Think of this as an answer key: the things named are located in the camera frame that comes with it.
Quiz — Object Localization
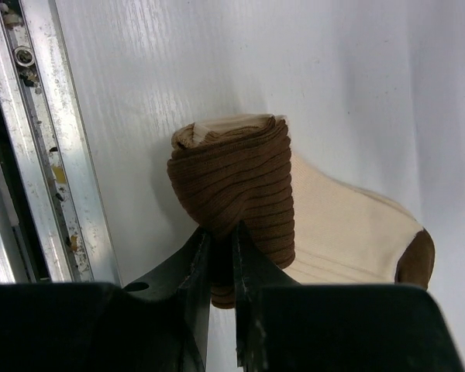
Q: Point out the cream and brown striped sock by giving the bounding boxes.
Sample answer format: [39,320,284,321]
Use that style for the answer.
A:
[167,114,435,309]

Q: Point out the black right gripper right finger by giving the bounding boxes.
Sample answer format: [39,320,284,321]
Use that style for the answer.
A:
[231,224,464,371]

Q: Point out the aluminium table frame rail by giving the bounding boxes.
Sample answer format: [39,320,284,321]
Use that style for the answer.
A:
[0,1,121,284]

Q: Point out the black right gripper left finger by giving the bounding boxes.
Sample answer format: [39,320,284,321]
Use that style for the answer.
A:
[0,229,211,371]

